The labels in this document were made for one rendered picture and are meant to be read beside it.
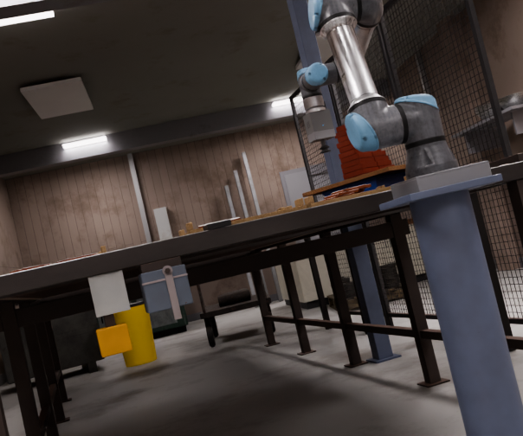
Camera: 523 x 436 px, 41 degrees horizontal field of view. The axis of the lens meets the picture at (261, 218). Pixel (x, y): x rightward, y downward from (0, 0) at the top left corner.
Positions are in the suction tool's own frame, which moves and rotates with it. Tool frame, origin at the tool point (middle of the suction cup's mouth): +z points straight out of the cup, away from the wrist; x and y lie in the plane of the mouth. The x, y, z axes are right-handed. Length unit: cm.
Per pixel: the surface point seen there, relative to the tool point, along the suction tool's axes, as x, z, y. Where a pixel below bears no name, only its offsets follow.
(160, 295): 25, 37, 76
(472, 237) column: 68, 40, -3
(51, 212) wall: -979, -121, 28
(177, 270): 26, 30, 70
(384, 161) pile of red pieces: -61, 1, -61
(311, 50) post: -159, -88, -88
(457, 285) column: 67, 52, 4
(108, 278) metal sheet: 21, 28, 90
